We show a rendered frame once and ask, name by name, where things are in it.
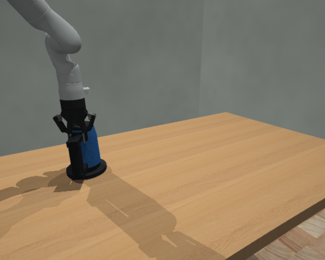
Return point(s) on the black round disk with center stud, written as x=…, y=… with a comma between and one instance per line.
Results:
x=92, y=173

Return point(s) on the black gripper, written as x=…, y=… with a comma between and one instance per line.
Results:
x=74, y=112

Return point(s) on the blue kettle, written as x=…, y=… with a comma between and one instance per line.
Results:
x=83, y=157

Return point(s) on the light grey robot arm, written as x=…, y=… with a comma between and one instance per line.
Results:
x=60, y=40

